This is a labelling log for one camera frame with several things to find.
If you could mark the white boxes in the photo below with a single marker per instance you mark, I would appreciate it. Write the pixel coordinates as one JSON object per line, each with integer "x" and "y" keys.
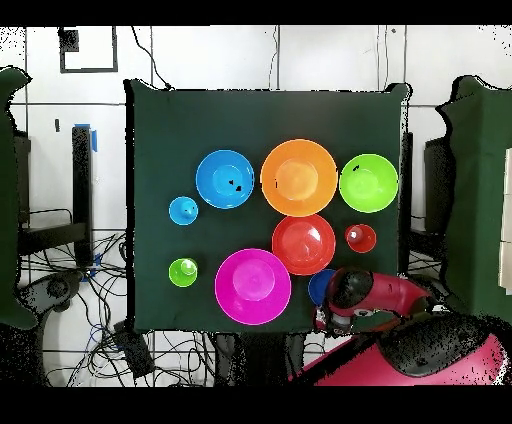
{"x": 507, "y": 240}

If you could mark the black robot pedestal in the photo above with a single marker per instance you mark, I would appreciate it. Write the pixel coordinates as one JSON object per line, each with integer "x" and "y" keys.
{"x": 260, "y": 356}

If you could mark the light blue bowl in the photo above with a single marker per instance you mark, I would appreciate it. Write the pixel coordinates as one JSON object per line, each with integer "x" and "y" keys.
{"x": 216, "y": 168}

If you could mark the black L-shaped frame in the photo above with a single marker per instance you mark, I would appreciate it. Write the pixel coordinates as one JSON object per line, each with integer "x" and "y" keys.
{"x": 82, "y": 180}

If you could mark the large green bowl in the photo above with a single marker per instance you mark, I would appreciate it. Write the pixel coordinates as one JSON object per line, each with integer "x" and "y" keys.
{"x": 368, "y": 184}

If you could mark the large orange bowl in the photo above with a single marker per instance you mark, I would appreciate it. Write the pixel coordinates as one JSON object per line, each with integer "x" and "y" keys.
{"x": 298, "y": 178}

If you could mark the red-orange cup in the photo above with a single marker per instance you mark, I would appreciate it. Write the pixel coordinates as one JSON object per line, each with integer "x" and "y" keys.
{"x": 364, "y": 240}

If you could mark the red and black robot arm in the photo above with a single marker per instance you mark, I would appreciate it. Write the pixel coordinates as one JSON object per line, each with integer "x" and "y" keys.
{"x": 400, "y": 292}

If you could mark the black upright bar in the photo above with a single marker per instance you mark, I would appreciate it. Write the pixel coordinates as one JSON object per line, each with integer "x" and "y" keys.
{"x": 407, "y": 180}

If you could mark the small dark blue bowl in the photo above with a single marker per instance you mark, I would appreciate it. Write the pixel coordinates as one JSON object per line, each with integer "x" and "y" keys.
{"x": 318, "y": 286}

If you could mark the black power strip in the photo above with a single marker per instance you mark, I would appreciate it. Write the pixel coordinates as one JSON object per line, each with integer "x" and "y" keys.
{"x": 134, "y": 352}

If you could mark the large pink bowl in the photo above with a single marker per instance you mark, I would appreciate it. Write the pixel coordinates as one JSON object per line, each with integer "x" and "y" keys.
{"x": 252, "y": 280}

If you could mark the light blue cup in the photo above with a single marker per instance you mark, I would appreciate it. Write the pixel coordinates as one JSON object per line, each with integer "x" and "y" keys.
{"x": 182, "y": 212}

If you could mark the dark green tablecloth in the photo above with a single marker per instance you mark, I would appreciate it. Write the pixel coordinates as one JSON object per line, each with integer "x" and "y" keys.
{"x": 256, "y": 120}

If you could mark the green covered side table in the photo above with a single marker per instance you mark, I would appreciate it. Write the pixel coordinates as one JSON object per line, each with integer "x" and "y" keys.
{"x": 8, "y": 200}
{"x": 480, "y": 200}

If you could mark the black stand base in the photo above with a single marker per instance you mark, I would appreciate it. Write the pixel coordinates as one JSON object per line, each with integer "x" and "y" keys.
{"x": 58, "y": 288}

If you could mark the green cup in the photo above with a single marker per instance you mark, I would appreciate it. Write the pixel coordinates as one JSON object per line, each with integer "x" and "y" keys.
{"x": 180, "y": 274}

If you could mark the red-orange bowl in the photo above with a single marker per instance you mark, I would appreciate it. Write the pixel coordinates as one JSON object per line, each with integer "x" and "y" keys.
{"x": 296, "y": 252}

